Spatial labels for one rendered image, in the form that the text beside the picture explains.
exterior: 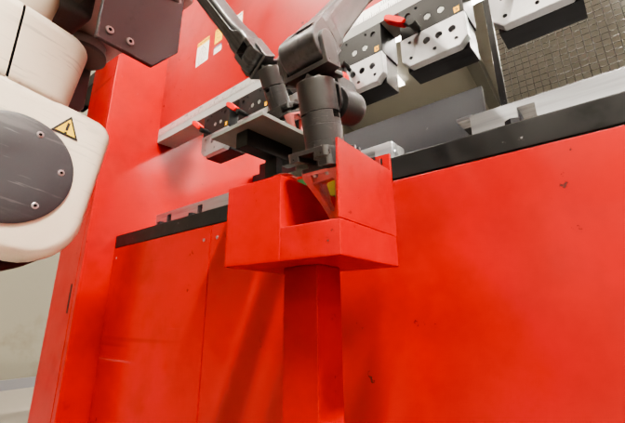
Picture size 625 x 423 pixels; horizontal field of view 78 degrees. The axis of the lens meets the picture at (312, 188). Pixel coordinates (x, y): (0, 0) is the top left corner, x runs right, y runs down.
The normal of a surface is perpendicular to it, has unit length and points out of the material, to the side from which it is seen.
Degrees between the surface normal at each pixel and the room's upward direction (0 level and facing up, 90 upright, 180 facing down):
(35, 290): 90
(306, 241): 90
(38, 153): 90
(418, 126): 90
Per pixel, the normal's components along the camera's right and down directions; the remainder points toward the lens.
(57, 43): 0.82, -0.18
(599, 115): -0.65, -0.23
